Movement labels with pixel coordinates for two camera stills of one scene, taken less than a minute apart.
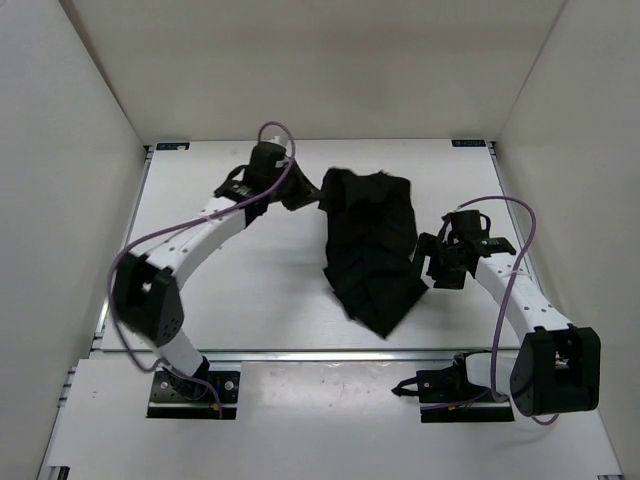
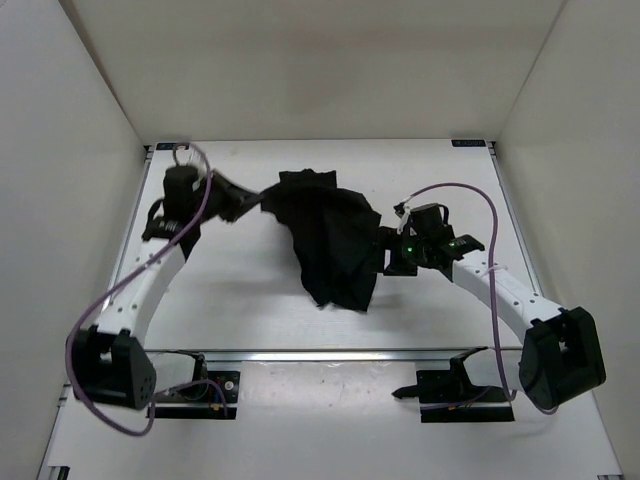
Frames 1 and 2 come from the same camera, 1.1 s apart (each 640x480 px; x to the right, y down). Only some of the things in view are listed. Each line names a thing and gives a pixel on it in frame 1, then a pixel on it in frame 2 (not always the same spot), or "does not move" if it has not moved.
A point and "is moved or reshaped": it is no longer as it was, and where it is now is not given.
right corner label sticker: (469, 143) does not move
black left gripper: (307, 192) to (242, 199)
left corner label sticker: (173, 146) does not move
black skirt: (371, 244) is moved or reshaped
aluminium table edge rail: (303, 355) does not move
